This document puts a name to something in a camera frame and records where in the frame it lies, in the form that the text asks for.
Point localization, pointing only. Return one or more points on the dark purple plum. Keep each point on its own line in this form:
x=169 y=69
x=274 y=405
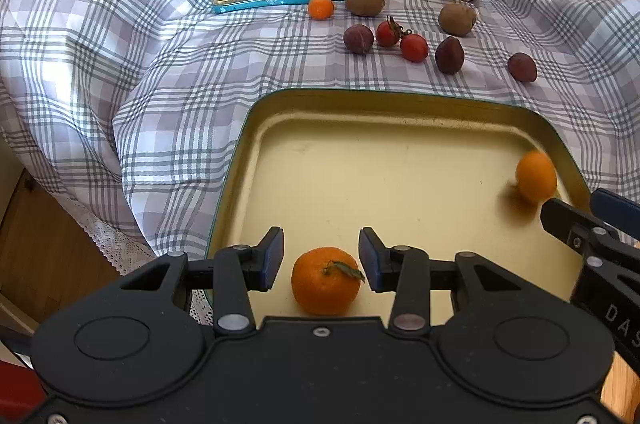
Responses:
x=358 y=38
x=522 y=67
x=449 y=54

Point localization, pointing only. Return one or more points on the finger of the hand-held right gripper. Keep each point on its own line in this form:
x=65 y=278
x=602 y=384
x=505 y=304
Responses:
x=612 y=206
x=565 y=215

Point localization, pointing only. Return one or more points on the red tomato with stem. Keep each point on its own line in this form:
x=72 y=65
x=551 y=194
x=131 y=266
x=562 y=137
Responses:
x=387 y=33
x=414 y=48

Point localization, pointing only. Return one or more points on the plaid blanket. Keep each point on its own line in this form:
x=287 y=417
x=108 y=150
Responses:
x=150 y=53

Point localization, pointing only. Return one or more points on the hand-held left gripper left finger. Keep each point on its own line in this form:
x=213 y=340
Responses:
x=274 y=260

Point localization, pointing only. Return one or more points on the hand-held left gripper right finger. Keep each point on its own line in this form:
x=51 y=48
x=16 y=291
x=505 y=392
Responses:
x=369 y=260

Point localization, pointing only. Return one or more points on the small orange mandarin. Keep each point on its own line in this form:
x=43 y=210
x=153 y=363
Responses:
x=320 y=7
x=536 y=177

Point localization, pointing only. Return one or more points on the gold metal tray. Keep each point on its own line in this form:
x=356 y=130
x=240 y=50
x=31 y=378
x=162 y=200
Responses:
x=375 y=163

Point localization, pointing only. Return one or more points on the white lace bed skirt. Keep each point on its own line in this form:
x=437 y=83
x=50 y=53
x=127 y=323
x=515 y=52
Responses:
x=107 y=244

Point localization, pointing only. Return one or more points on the red object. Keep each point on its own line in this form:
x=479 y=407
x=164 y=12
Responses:
x=17 y=391

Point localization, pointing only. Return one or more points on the mandarin with leaf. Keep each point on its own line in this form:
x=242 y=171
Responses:
x=325 y=281

